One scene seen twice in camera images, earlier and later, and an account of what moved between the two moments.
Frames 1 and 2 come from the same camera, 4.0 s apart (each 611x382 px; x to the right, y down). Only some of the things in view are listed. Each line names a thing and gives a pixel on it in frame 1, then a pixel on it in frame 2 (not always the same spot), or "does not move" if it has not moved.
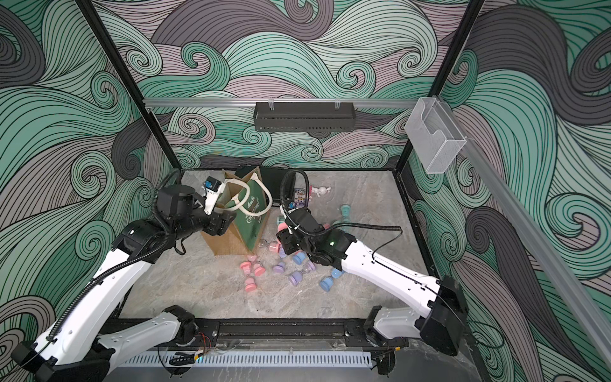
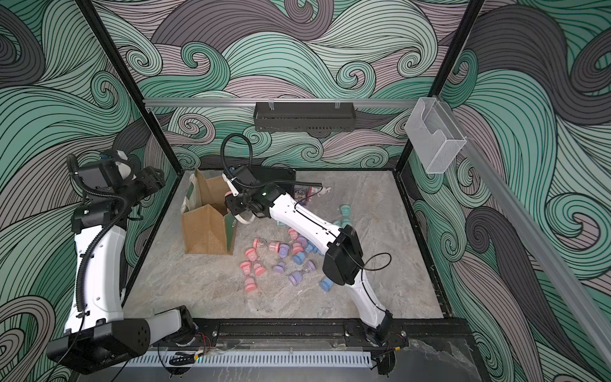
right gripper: x=286 y=237 -> x=233 y=201
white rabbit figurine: x=321 y=190 does not move
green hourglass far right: x=345 y=210 does not move
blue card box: x=300 y=196 does not move
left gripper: x=219 y=223 -> x=149 y=178
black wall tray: x=305 y=119 does not move
